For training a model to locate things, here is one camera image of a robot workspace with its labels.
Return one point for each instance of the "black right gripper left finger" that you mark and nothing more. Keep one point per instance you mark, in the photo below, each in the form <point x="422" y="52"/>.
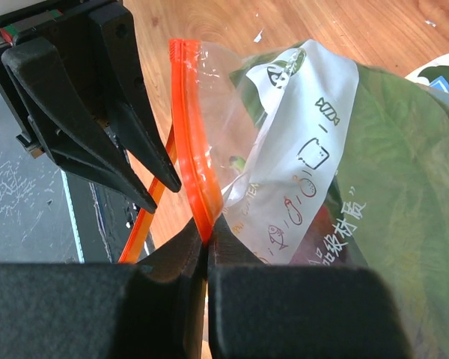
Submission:
<point x="151" y="309"/>

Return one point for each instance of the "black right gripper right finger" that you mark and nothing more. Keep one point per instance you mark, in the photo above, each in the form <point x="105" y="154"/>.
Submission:
<point x="257" y="310"/>

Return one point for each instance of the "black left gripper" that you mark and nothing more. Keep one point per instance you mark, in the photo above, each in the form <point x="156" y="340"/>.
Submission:
<point x="70" y="74"/>

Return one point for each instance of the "clear zip top bag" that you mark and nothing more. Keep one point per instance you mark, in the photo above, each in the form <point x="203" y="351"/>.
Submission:
<point x="303" y="157"/>

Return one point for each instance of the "green plush vegetable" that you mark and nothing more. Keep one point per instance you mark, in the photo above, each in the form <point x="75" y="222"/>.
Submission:
<point x="408" y="187"/>

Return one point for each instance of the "cartoon print children's garment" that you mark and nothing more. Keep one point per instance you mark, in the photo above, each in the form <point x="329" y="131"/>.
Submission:
<point x="434" y="74"/>

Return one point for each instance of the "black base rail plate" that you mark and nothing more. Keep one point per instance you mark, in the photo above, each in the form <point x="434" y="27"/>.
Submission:
<point x="101" y="219"/>

